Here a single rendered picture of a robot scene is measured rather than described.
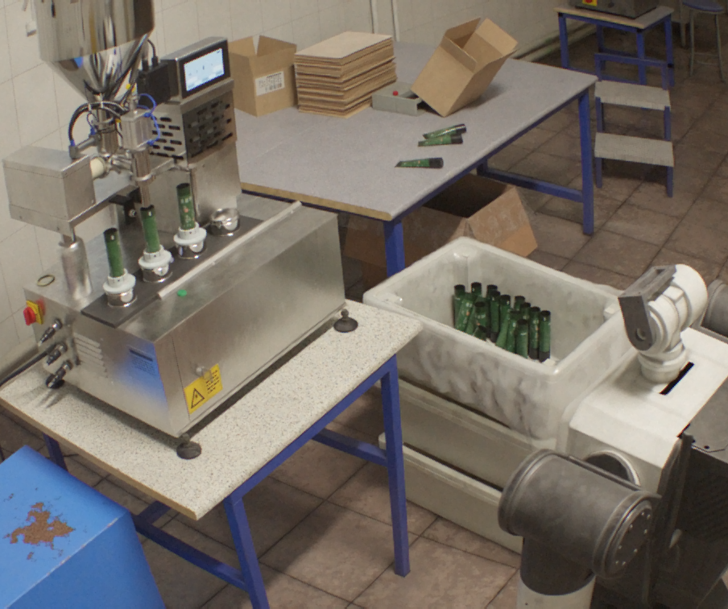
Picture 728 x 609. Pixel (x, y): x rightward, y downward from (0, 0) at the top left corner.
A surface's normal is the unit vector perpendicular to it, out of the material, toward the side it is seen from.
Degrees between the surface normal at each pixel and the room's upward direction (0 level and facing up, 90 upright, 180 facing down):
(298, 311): 90
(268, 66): 107
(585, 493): 11
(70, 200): 90
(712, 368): 0
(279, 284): 90
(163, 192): 90
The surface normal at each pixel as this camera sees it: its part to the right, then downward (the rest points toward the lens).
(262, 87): 0.56, 0.39
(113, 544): 0.81, 0.25
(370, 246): -0.59, 0.04
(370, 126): -0.08, -0.85
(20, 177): -0.58, 0.46
